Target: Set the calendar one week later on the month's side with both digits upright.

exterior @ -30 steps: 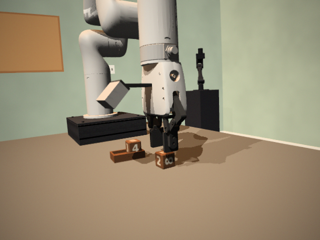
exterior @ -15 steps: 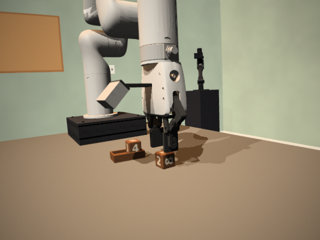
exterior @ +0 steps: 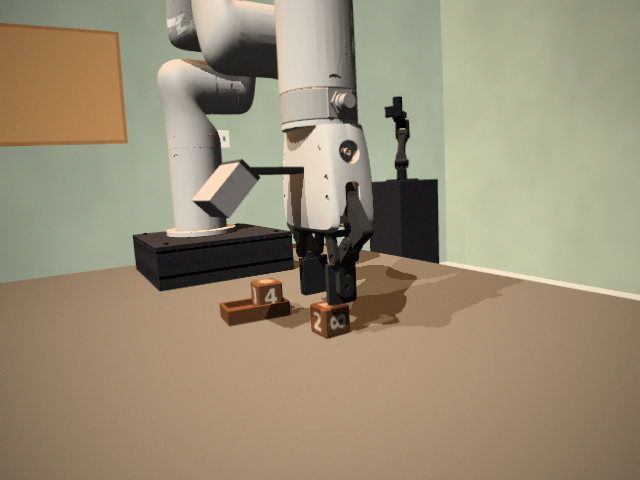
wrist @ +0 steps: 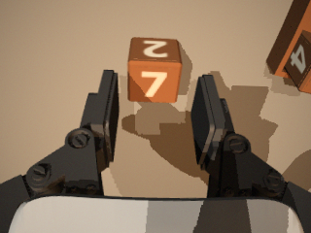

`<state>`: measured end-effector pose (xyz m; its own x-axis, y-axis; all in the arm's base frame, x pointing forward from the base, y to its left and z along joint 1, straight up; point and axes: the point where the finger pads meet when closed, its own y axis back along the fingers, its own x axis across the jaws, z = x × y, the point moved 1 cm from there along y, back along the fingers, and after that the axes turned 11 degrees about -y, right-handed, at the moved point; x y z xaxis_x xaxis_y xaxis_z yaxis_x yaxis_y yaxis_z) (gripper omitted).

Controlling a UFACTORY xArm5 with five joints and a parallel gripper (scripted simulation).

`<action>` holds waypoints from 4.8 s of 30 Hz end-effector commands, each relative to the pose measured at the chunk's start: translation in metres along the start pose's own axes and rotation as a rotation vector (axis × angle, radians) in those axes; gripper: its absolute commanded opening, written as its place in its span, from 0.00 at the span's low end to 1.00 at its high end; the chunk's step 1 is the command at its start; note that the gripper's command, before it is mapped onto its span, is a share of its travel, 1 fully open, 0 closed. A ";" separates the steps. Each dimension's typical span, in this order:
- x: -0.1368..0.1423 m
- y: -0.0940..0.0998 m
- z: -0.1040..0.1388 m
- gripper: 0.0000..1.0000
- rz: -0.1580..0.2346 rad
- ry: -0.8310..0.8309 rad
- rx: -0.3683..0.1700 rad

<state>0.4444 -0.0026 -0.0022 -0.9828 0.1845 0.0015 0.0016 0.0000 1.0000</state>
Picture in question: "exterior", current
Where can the orange number cube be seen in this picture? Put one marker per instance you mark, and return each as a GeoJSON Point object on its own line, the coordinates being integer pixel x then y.
{"type": "Point", "coordinates": [329, 321]}
{"type": "Point", "coordinates": [266, 291]}

